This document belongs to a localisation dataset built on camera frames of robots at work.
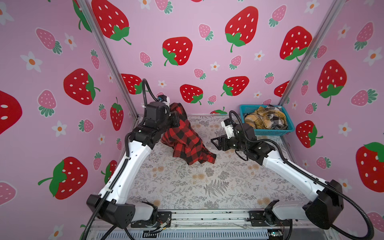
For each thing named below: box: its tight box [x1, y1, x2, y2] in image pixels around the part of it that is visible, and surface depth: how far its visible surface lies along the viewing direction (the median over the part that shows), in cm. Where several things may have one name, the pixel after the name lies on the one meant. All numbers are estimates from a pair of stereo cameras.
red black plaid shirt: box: [161, 103, 217, 166], surface depth 84 cm
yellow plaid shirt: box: [244, 106, 287, 130], surface depth 106 cm
